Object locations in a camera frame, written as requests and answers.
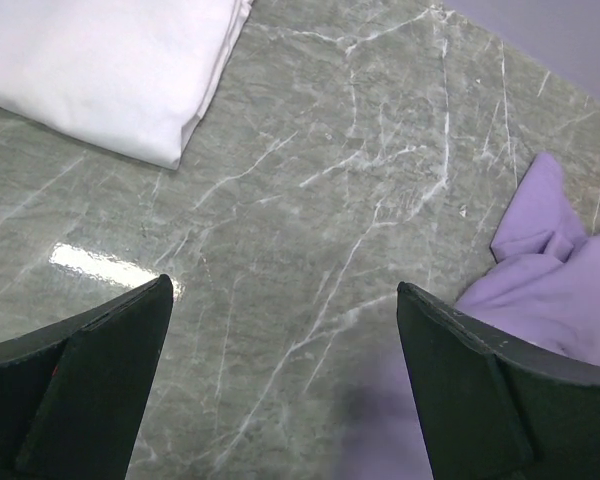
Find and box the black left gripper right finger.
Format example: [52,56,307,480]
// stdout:
[397,282,600,479]

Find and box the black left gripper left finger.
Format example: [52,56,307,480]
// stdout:
[0,275,174,479]

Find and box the purple t shirt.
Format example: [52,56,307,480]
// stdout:
[455,153,600,365]

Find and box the folded white t shirt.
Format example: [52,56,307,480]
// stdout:
[0,0,252,170]

